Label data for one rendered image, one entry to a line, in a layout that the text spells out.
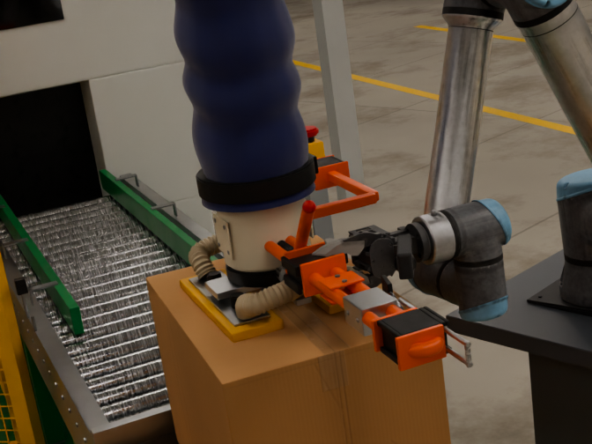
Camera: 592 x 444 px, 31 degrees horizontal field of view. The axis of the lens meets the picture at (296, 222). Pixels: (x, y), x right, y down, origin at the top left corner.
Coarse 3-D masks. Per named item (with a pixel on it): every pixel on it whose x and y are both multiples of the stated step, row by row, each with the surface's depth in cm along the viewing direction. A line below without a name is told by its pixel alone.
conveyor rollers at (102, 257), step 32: (0, 224) 440; (32, 224) 435; (64, 224) 424; (96, 224) 419; (128, 224) 414; (64, 256) 388; (96, 256) 384; (128, 256) 379; (160, 256) 374; (96, 288) 349; (128, 288) 344; (64, 320) 328; (96, 320) 323; (128, 320) 318; (96, 352) 297; (128, 352) 299; (96, 384) 279; (128, 384) 274; (160, 384) 276; (128, 416) 257
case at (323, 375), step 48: (192, 336) 196; (288, 336) 190; (336, 336) 187; (192, 384) 203; (240, 384) 176; (288, 384) 179; (336, 384) 182; (384, 384) 186; (432, 384) 189; (192, 432) 217; (240, 432) 178; (288, 432) 182; (336, 432) 185; (384, 432) 188; (432, 432) 192
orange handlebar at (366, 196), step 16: (336, 176) 233; (352, 192) 226; (368, 192) 218; (320, 208) 213; (336, 208) 214; (352, 208) 216; (288, 240) 197; (336, 272) 178; (352, 272) 175; (320, 288) 174; (336, 288) 170; (352, 288) 172; (368, 288) 169; (336, 304) 171; (368, 320) 158; (416, 352) 147; (432, 352) 147
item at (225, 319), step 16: (224, 272) 220; (192, 288) 214; (208, 304) 204; (224, 304) 202; (224, 320) 196; (240, 320) 194; (256, 320) 193; (272, 320) 193; (240, 336) 190; (256, 336) 192
